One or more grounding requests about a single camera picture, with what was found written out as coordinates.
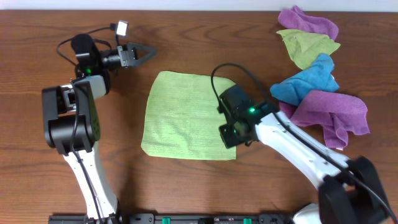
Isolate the light green cloth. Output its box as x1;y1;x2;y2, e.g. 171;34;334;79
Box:
141;71;236;161

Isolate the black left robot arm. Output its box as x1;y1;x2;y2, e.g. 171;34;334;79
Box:
42;34;156;223

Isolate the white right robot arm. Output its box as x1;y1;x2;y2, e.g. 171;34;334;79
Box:
216;85;397;224

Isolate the blue cloth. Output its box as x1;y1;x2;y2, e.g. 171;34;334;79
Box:
270;54;340;106

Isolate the large purple cloth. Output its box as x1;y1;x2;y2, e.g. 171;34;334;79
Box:
279;90;370;150

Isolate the olive green cloth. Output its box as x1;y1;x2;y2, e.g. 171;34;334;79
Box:
276;29;341;70

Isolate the purple cloth at top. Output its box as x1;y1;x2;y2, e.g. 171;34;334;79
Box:
278;6;339;40

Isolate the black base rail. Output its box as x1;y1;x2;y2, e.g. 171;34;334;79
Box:
48;212;299;224

